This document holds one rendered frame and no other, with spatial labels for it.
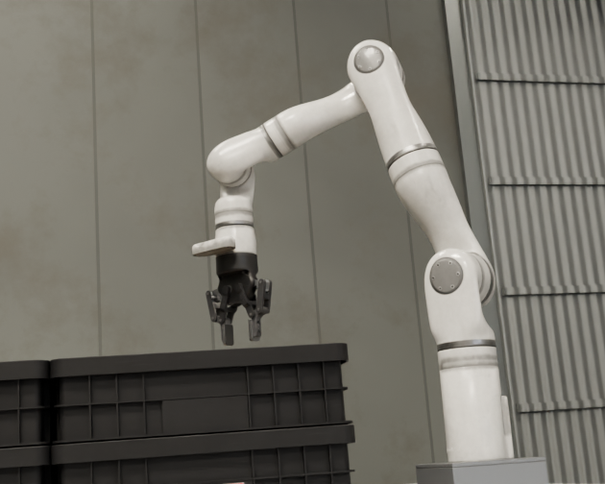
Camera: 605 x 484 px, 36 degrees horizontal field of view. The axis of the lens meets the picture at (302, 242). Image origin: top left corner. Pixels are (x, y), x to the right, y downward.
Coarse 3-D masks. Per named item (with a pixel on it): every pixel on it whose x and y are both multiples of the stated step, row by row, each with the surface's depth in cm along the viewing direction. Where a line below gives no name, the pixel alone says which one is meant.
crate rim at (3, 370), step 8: (24, 360) 122; (32, 360) 122; (40, 360) 123; (48, 360) 124; (0, 368) 121; (8, 368) 121; (16, 368) 122; (24, 368) 122; (32, 368) 122; (40, 368) 122; (48, 368) 124; (0, 376) 121; (8, 376) 121; (16, 376) 121; (24, 376) 121; (32, 376) 122; (40, 376) 122; (48, 376) 123; (56, 384) 132
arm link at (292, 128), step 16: (336, 96) 173; (352, 96) 172; (288, 112) 170; (304, 112) 169; (320, 112) 170; (336, 112) 171; (352, 112) 172; (272, 128) 169; (288, 128) 169; (304, 128) 169; (320, 128) 170; (288, 144) 170
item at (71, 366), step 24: (72, 360) 123; (96, 360) 123; (120, 360) 124; (144, 360) 124; (168, 360) 125; (192, 360) 125; (216, 360) 126; (240, 360) 126; (264, 360) 126; (288, 360) 127; (312, 360) 127; (336, 360) 128
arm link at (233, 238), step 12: (228, 228) 168; (240, 228) 168; (252, 228) 170; (216, 240) 163; (228, 240) 162; (240, 240) 167; (252, 240) 168; (192, 252) 167; (204, 252) 165; (216, 252) 166; (228, 252) 167; (240, 252) 166; (252, 252) 168
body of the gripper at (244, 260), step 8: (224, 256) 167; (232, 256) 166; (240, 256) 166; (248, 256) 167; (256, 256) 169; (216, 264) 168; (224, 264) 166; (232, 264) 166; (240, 264) 166; (248, 264) 167; (256, 264) 169; (216, 272) 169; (224, 272) 166; (232, 272) 166; (240, 272) 167; (248, 272) 166; (256, 272) 169; (224, 280) 169; (232, 280) 168; (240, 280) 167; (248, 280) 166; (232, 288) 168; (248, 288) 166; (232, 296) 168; (248, 296) 166; (232, 304) 168; (240, 304) 169
